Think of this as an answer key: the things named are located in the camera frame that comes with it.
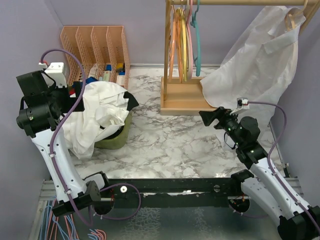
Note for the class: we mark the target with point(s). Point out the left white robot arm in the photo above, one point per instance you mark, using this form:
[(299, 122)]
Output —
[(43, 110)]

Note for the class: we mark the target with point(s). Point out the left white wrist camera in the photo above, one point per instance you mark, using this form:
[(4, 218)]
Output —
[(55, 70)]

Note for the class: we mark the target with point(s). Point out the pink hanger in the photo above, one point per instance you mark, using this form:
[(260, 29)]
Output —
[(190, 45)]

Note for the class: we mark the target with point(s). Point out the teal hanger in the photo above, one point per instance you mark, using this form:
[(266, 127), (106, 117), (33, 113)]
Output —
[(197, 59)]

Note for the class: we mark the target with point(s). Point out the wooden clothes rack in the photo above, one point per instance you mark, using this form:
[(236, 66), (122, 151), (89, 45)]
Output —
[(186, 98)]

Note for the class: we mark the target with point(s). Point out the hung white shirt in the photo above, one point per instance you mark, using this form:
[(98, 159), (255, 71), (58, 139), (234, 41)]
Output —
[(260, 66)]

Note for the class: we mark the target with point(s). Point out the yellow hanger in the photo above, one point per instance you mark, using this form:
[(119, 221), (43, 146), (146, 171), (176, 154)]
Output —
[(181, 35)]

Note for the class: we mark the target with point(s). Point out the wooden hanger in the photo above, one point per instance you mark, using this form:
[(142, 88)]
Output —
[(289, 19)]

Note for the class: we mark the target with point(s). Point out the green laundry basket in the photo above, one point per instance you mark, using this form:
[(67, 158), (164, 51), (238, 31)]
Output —
[(118, 141)]

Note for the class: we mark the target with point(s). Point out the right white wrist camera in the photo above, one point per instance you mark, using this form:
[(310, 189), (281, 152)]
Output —
[(242, 106)]

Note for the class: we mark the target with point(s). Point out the orange hanger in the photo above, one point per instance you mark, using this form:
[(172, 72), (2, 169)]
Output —
[(175, 45)]

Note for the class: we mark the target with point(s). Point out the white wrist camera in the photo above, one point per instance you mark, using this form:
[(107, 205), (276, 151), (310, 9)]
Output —
[(242, 106), (55, 70)]

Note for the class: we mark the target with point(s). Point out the boxes in organizer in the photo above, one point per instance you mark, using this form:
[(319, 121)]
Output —
[(105, 76)]

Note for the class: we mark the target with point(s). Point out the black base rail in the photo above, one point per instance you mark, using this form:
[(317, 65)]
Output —
[(173, 192)]

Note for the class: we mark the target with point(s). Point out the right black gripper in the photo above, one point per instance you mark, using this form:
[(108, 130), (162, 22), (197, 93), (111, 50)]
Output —
[(221, 113)]

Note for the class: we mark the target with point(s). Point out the red garment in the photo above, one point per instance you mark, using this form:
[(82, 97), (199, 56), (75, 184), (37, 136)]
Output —
[(71, 91)]

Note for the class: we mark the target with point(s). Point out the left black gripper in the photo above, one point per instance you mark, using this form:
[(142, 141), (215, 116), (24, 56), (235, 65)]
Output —
[(71, 100)]

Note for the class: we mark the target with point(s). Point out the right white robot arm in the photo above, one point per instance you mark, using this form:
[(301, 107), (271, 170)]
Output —
[(293, 216)]

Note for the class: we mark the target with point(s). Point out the pile of wire hangers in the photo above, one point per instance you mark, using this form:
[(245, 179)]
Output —
[(63, 228)]

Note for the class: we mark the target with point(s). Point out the peach file organizer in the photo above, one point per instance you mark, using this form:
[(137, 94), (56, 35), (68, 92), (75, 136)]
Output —
[(101, 45)]

